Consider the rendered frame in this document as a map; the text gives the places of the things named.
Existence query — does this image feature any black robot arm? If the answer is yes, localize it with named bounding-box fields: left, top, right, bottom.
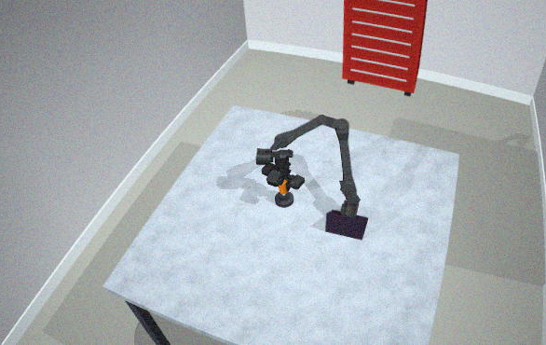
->
left=256, top=115, right=361, bottom=219

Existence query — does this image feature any orange knob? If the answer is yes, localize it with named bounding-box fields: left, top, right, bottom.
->
left=279, top=180, right=288, bottom=194

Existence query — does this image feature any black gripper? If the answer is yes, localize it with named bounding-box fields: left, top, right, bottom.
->
left=261, top=162, right=305, bottom=192

